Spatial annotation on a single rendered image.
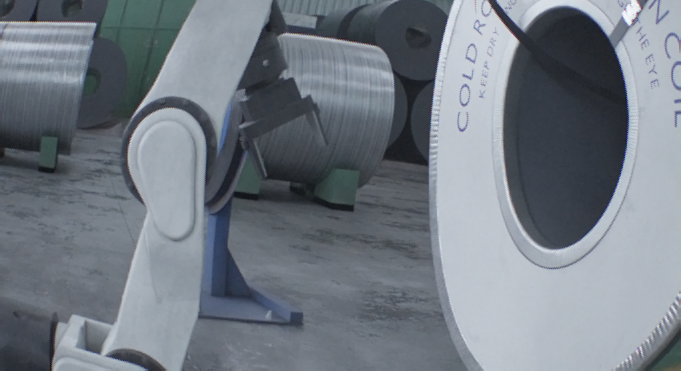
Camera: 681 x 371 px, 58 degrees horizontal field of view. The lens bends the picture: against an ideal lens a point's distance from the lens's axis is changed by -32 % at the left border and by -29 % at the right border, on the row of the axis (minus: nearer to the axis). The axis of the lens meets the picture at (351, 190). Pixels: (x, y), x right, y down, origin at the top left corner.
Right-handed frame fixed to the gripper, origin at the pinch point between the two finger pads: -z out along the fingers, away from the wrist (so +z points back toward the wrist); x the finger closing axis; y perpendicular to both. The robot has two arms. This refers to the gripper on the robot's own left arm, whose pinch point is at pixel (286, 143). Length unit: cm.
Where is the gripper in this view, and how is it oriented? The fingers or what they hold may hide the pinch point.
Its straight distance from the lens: 128.8
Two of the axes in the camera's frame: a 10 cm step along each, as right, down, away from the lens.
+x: 8.2, -4.3, 3.7
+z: -3.6, -9.0, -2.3
